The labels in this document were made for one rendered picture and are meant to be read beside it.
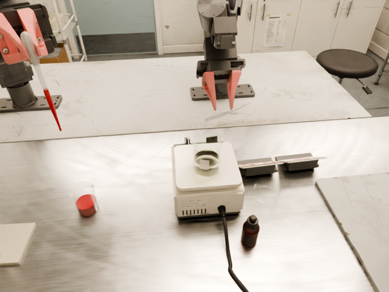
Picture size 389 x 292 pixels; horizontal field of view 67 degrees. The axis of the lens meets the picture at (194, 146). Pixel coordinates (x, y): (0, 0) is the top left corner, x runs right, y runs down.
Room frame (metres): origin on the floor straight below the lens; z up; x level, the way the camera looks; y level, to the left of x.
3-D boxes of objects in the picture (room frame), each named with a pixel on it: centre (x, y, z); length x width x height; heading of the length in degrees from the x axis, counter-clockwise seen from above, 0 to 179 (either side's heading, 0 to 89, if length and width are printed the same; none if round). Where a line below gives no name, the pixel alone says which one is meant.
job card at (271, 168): (0.48, -0.14, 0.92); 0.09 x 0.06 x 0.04; 99
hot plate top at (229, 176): (0.41, -0.02, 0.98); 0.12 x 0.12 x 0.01; 5
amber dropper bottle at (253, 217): (0.30, -0.10, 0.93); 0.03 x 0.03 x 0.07
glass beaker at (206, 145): (0.40, -0.02, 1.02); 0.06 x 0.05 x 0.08; 16
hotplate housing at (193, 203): (0.44, -0.02, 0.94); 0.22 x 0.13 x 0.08; 5
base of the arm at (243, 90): (0.83, -0.09, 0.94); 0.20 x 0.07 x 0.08; 96
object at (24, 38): (0.37, 0.21, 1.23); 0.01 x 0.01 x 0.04; 37
